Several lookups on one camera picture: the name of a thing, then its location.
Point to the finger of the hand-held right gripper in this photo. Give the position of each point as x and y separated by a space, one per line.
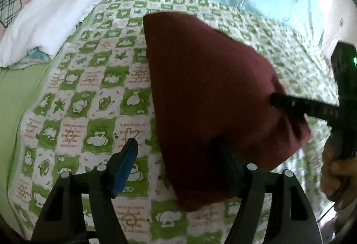
301 106

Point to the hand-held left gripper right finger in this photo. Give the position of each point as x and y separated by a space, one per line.
237 177

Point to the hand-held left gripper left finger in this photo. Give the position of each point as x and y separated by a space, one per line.
125 166

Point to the maroon garment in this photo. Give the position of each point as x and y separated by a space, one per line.
209 79

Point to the person's right hand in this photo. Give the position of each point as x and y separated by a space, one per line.
334 174

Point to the green checkered printed blanket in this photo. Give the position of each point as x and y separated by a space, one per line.
83 93

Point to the light green bed sheet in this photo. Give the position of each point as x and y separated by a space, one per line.
16 93

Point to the small teal cloth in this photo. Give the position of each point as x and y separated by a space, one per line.
37 56

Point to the white towel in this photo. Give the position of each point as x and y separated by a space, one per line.
50 18

